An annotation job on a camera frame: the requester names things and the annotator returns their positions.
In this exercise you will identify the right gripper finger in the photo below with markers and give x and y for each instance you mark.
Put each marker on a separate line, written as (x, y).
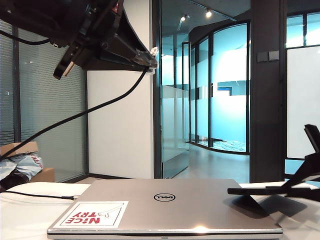
(305, 193)
(308, 170)

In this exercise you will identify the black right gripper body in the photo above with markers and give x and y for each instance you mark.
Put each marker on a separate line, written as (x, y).
(315, 137)

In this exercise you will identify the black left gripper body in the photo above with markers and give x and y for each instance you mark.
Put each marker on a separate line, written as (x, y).
(82, 50)

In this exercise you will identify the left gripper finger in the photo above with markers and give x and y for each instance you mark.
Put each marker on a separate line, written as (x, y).
(117, 51)
(130, 28)

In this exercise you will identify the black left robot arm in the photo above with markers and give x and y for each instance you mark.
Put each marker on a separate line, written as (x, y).
(37, 15)

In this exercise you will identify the ceiling spotlight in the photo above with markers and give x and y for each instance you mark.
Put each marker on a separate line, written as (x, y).
(183, 18)
(209, 13)

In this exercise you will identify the wide grey window blind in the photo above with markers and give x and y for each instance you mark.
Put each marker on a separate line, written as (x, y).
(50, 100)

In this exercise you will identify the frosted glass door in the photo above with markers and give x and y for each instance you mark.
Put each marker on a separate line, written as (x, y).
(175, 112)

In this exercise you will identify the narrow grey window blind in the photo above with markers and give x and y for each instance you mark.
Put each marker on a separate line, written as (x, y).
(7, 100)

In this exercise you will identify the open flat cardboard box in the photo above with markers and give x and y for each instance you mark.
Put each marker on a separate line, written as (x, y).
(25, 148)

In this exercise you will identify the silver Dell laptop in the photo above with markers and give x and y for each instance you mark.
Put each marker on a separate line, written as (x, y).
(187, 215)

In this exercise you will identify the grey plastic mailer bag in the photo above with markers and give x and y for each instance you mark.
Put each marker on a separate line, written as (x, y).
(22, 163)

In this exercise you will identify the tall brown cardboard box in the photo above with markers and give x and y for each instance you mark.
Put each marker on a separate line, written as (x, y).
(46, 175)

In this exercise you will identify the black bag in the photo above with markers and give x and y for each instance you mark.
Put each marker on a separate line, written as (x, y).
(12, 180)

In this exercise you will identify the white Nice Try sticker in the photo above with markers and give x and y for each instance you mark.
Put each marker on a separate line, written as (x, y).
(100, 220)

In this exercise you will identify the grey wall switch panel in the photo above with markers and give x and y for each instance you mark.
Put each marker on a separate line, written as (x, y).
(274, 56)

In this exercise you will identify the dark wall switch panel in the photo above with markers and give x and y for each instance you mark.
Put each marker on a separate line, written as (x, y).
(263, 57)

